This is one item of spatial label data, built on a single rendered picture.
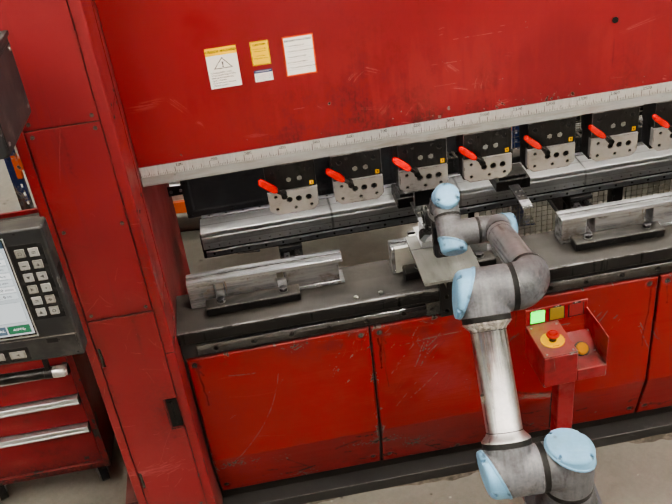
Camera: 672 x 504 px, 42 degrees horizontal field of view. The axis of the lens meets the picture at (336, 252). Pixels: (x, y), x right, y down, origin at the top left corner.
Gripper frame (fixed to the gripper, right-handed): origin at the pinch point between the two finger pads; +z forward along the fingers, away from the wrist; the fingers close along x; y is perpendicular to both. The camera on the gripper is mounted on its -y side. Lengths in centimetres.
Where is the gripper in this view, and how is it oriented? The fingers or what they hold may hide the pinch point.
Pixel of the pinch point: (432, 239)
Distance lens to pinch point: 275.1
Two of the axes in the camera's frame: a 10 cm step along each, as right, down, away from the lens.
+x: -9.8, 1.7, -0.7
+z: -0.2, 2.9, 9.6
